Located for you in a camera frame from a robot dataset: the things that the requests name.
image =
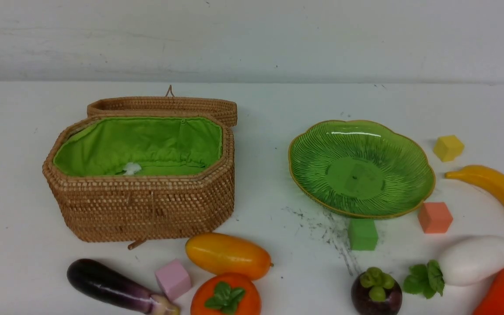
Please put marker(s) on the yellow banana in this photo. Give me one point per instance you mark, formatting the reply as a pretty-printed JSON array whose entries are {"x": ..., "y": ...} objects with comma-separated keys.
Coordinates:
[{"x": 497, "y": 188}]

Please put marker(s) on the green foam cube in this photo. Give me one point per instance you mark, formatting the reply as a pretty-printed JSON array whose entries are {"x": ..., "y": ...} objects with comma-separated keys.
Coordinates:
[{"x": 362, "y": 234}]

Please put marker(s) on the pink foam cube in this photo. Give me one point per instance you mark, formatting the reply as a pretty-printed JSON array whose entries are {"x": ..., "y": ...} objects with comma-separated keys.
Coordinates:
[{"x": 173, "y": 279}]

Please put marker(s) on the dark purple mangosteen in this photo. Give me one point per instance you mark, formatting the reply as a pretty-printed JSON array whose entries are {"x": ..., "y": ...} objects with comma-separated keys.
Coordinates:
[{"x": 375, "y": 292}]

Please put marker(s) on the woven wicker basket green lining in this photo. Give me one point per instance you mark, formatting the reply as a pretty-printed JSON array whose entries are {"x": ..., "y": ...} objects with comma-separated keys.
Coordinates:
[{"x": 142, "y": 168}]

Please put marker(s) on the yellow orange mango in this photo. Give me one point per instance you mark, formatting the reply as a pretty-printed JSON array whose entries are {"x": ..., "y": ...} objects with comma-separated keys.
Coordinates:
[{"x": 220, "y": 253}]

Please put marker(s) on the yellow foam cube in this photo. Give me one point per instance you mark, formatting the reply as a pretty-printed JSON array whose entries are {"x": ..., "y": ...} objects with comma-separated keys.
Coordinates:
[{"x": 448, "y": 148}]

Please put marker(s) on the orange persimmon green leaf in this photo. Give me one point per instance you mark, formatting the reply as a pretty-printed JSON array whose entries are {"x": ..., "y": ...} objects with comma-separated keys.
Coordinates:
[{"x": 227, "y": 294}]

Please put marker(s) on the orange foam cube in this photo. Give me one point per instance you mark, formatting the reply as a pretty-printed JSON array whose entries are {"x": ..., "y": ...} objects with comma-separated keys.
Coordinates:
[{"x": 435, "y": 218}]

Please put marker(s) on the green glass leaf plate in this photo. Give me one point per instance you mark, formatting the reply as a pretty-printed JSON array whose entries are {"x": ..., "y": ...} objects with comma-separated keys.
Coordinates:
[{"x": 361, "y": 169}]

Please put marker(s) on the purple eggplant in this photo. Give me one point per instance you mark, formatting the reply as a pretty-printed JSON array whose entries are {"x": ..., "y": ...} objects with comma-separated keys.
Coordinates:
[{"x": 104, "y": 284}]

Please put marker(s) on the white radish green leaves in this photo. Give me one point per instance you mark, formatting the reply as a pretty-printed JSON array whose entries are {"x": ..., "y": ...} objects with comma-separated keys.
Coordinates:
[{"x": 465, "y": 263}]

